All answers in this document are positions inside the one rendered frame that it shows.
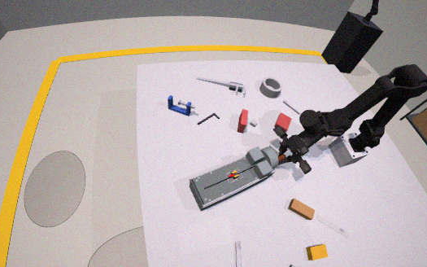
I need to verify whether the yellow-orange block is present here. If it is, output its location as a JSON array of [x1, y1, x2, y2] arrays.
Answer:
[[306, 244, 328, 260]]

